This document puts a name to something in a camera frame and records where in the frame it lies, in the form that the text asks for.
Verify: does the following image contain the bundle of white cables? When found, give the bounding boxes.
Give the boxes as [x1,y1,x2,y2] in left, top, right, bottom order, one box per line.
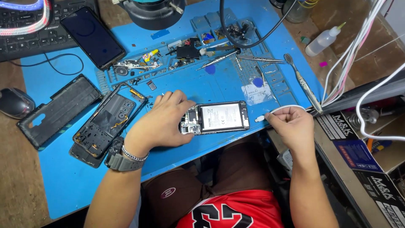
[321,0,388,107]

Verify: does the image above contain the heap of small phone parts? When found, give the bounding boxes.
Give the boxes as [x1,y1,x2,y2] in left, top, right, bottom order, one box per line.
[112,19,254,78]

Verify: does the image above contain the black microscope base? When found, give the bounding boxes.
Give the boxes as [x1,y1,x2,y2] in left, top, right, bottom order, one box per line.
[112,0,187,31]

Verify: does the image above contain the person's left hand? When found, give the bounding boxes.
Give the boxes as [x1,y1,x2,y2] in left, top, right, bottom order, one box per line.
[124,90,197,156]

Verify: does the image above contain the black smartphone with dark screen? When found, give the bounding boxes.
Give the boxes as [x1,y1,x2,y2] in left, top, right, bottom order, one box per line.
[60,6,127,70]

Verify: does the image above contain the thin black mouse cable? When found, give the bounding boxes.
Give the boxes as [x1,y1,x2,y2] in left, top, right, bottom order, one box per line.
[9,52,85,76]

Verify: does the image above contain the small clear plastic bag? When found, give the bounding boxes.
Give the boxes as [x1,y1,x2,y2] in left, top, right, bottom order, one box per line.
[241,83,274,106]

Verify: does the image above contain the looped white cable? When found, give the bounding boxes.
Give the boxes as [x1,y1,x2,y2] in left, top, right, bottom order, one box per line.
[356,63,405,142]

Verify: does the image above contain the phone with white battery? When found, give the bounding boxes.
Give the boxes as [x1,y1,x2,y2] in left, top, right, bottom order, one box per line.
[179,100,250,136]

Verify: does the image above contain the clear squeeze bottle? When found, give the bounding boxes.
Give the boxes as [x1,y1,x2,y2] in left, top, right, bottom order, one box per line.
[305,22,347,57]

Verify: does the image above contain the grey wrist watch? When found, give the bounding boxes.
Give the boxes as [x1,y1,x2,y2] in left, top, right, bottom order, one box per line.
[104,136,148,172]

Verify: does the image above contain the glowing braided cable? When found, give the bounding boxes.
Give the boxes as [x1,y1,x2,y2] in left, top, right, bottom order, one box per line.
[0,0,53,37]

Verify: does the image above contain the brown shorts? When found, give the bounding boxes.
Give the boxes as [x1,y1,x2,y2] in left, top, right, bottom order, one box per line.
[140,136,273,228]

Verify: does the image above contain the silver chain bracelet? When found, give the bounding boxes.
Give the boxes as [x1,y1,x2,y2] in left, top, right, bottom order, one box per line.
[121,144,150,162]

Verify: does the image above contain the silver precision screwdriver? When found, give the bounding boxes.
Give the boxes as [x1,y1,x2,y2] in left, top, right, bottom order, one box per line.
[195,49,242,71]

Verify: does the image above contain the dark metal shelf rail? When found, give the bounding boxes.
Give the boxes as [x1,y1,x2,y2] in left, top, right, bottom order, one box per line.
[316,75,405,115]

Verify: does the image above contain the silver metal tweezers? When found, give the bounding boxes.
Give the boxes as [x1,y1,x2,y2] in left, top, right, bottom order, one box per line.
[236,54,287,64]

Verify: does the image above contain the worn grey toothbrush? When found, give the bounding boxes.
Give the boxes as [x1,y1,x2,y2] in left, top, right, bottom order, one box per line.
[283,53,323,115]

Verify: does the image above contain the black computer keyboard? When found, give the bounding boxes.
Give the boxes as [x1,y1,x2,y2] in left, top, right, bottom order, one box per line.
[0,0,99,62]

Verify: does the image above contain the black phone back cover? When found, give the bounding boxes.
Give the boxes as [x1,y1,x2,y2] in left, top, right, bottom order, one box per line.
[16,74,104,150]

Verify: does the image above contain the blue silicone repair mat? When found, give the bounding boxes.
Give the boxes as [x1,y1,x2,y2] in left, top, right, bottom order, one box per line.
[20,0,325,220]

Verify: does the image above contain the grey computer mouse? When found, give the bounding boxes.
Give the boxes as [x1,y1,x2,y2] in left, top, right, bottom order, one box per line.
[0,88,35,119]

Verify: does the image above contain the blue tape strip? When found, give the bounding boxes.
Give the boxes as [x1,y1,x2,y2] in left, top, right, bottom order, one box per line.
[150,29,171,40]

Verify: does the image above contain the red basketball jersey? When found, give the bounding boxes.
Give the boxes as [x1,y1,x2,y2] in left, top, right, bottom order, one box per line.
[175,189,285,228]

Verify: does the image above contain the white charging cable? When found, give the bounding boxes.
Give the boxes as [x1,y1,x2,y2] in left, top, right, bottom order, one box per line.
[254,104,324,123]

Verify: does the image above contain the clear glass jar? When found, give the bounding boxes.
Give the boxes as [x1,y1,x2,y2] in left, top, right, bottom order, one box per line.
[281,0,313,24]

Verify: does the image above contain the small yellow glue tube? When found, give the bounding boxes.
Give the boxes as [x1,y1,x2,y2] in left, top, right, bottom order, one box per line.
[142,49,159,62]

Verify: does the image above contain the person's right hand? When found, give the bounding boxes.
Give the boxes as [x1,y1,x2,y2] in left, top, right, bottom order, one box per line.
[264,106,316,156]

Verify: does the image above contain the black phone middle frame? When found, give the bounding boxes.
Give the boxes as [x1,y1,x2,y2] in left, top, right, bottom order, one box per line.
[72,83,148,159]

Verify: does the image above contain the black square phone component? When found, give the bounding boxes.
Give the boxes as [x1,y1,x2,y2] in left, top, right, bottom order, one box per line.
[175,46,201,59]

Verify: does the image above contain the thick black cable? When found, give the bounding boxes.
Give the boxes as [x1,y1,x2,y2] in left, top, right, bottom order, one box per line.
[219,0,298,49]

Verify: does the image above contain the printed cardboard box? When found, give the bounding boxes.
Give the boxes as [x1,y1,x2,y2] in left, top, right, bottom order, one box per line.
[316,108,405,228]

